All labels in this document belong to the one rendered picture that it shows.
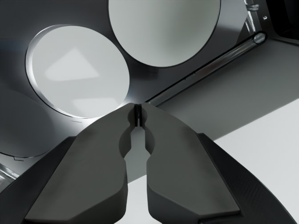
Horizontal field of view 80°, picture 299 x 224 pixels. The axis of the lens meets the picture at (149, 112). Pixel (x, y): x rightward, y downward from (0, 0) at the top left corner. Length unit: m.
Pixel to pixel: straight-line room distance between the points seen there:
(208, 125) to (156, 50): 0.09
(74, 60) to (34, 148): 0.14
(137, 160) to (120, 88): 0.08
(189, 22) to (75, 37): 0.11
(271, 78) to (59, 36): 0.20
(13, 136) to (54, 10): 0.16
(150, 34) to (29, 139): 0.20
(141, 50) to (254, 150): 0.14
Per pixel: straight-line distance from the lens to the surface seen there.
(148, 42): 0.19
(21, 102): 0.25
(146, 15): 0.18
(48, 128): 0.25
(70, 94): 0.22
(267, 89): 0.20
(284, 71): 0.21
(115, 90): 0.20
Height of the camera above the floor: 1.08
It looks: 60 degrees down
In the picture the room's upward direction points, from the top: 175 degrees clockwise
